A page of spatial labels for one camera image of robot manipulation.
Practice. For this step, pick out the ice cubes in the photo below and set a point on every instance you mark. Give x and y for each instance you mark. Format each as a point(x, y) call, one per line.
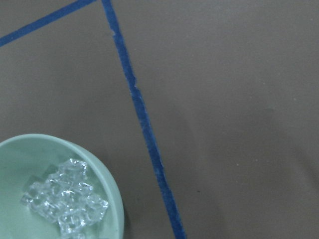
point(66, 198)

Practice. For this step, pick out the light green bowl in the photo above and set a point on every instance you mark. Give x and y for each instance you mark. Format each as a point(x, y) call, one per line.
point(28, 158)

